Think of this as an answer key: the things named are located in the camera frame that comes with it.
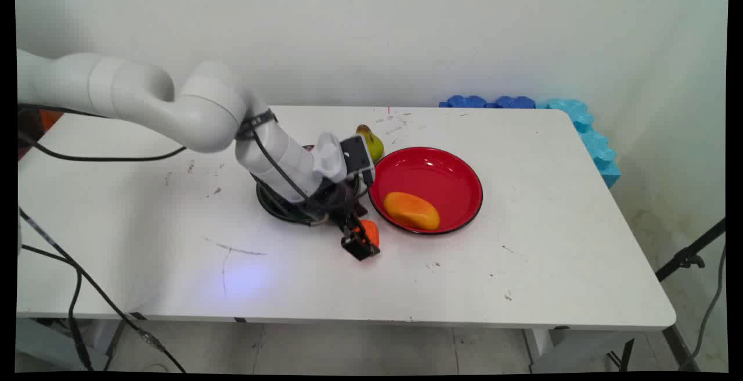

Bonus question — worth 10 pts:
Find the orange yellow mango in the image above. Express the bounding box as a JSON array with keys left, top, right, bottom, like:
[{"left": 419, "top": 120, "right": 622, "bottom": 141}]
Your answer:
[{"left": 384, "top": 192, "right": 441, "bottom": 231}]

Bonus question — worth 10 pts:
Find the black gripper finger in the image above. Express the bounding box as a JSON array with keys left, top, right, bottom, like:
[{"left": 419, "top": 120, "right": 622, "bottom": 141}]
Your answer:
[
  {"left": 349, "top": 214, "right": 381, "bottom": 257},
  {"left": 338, "top": 221, "right": 372, "bottom": 262}
]

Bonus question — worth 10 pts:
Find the black tripod stand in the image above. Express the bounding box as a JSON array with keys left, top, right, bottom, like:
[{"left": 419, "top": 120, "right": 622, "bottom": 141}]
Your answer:
[{"left": 609, "top": 217, "right": 726, "bottom": 373}]

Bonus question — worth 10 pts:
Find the green yellow pear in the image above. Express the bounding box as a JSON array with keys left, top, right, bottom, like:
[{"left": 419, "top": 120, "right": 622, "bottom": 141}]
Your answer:
[{"left": 356, "top": 124, "right": 385, "bottom": 165}]

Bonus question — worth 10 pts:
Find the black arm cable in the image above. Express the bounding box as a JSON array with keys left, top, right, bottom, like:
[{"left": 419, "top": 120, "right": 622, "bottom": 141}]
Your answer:
[{"left": 17, "top": 104, "right": 326, "bottom": 213}]

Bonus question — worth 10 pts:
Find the grey hanging cable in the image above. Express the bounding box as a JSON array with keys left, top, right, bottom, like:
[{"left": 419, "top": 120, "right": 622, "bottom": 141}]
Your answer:
[{"left": 679, "top": 245, "right": 727, "bottom": 370}]

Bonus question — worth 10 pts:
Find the small orange fruit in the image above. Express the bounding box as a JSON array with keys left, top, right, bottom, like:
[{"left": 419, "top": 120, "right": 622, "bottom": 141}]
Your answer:
[{"left": 352, "top": 219, "right": 380, "bottom": 248}]

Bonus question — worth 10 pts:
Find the red plate with black rim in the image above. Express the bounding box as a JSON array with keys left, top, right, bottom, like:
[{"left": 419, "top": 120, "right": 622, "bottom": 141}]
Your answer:
[{"left": 369, "top": 146, "right": 484, "bottom": 235}]

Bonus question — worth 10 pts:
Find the black floor cable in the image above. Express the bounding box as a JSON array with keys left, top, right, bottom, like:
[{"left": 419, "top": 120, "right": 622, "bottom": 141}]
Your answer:
[{"left": 17, "top": 207, "right": 187, "bottom": 373}]

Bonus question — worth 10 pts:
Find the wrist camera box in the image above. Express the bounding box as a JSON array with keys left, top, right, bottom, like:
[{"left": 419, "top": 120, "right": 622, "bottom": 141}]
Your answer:
[{"left": 340, "top": 135, "right": 376, "bottom": 186}]

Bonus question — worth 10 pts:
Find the black round plate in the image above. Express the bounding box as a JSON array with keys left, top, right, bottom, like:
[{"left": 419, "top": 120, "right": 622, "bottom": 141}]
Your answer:
[{"left": 256, "top": 145, "right": 363, "bottom": 225}]

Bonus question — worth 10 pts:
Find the light cyan foam block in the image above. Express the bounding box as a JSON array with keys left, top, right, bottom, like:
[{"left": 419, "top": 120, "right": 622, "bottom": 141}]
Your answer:
[{"left": 535, "top": 98, "right": 622, "bottom": 189}]

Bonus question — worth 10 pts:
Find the blue foam block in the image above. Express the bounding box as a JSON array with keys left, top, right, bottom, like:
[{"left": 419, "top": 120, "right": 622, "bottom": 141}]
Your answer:
[{"left": 439, "top": 95, "right": 537, "bottom": 109}]

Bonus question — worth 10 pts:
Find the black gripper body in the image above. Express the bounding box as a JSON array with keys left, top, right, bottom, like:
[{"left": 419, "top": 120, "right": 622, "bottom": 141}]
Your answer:
[{"left": 302, "top": 179, "right": 367, "bottom": 226}]

